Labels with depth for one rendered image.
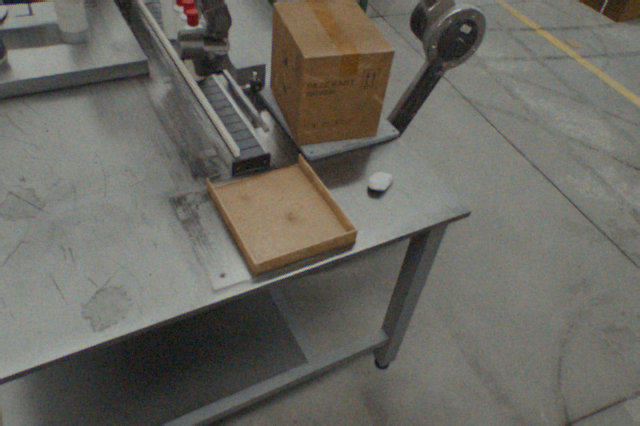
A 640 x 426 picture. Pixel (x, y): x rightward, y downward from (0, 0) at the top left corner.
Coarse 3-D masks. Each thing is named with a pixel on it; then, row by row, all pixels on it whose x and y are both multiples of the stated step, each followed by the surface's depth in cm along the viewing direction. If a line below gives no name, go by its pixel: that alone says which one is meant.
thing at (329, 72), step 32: (320, 0) 152; (352, 0) 154; (288, 32) 138; (320, 32) 138; (352, 32) 140; (288, 64) 143; (320, 64) 131; (352, 64) 134; (384, 64) 137; (288, 96) 148; (320, 96) 138; (352, 96) 141; (384, 96) 145; (320, 128) 146; (352, 128) 149
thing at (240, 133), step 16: (144, 16) 186; (160, 16) 187; (176, 48) 172; (176, 64) 166; (208, 80) 161; (208, 96) 155; (224, 96) 156; (224, 112) 151; (240, 128) 146; (240, 144) 141; (256, 144) 142; (240, 160) 137
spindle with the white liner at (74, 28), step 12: (60, 0) 159; (72, 0) 160; (60, 12) 162; (72, 12) 162; (84, 12) 166; (60, 24) 165; (72, 24) 164; (84, 24) 167; (60, 36) 170; (72, 36) 167; (84, 36) 169
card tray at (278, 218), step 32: (224, 192) 135; (256, 192) 136; (288, 192) 137; (320, 192) 137; (256, 224) 128; (288, 224) 129; (320, 224) 130; (352, 224) 126; (256, 256) 121; (288, 256) 119
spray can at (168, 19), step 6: (162, 0) 167; (168, 0) 166; (174, 0) 167; (162, 6) 168; (168, 6) 168; (162, 12) 170; (168, 12) 169; (168, 18) 170; (174, 18) 171; (168, 24) 172; (174, 24) 172; (168, 30) 173; (174, 30) 174; (168, 36) 175; (174, 36) 175
